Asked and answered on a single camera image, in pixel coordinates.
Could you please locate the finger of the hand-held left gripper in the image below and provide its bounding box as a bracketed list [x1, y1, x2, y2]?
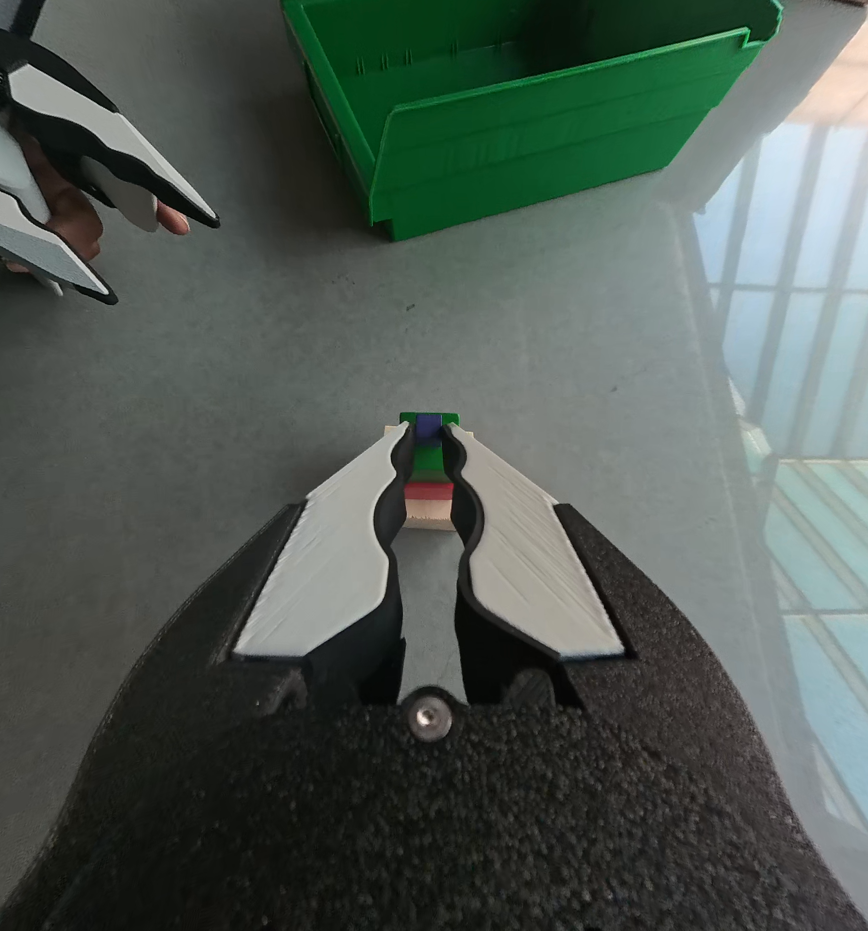
[0, 112, 120, 306]
[8, 60, 222, 234]

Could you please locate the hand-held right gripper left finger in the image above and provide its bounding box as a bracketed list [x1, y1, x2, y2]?
[232, 422, 415, 705]

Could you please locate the green wooden cube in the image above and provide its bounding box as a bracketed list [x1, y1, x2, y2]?
[399, 411, 462, 484]

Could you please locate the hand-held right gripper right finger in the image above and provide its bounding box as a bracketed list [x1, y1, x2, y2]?
[443, 423, 630, 708]

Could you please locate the large plain wooden cube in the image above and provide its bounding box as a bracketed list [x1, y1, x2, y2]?
[382, 425, 455, 532]

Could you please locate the person's left hand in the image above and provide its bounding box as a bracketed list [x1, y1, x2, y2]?
[18, 134, 191, 263]

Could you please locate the green plastic bin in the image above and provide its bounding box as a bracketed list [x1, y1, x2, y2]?
[281, 0, 784, 241]

